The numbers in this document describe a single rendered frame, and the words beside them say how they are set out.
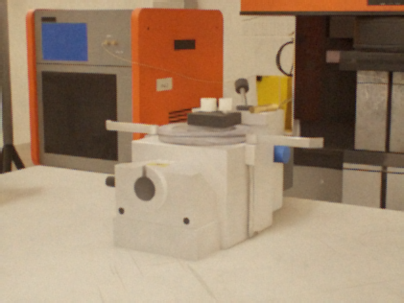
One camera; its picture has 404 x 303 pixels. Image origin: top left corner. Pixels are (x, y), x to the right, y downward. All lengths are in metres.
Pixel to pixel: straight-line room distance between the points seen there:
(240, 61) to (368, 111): 2.38
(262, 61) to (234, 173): 2.92
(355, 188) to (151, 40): 0.76
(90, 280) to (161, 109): 1.33
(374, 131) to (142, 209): 0.70
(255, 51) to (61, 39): 1.76
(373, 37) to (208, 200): 0.67
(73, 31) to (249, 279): 1.41
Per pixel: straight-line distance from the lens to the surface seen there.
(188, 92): 2.01
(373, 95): 1.27
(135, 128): 0.74
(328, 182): 2.19
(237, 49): 3.63
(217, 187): 0.65
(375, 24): 1.25
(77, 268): 0.63
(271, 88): 2.32
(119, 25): 1.85
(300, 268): 0.62
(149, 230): 0.65
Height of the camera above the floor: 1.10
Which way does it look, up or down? 10 degrees down
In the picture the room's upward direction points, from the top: straight up
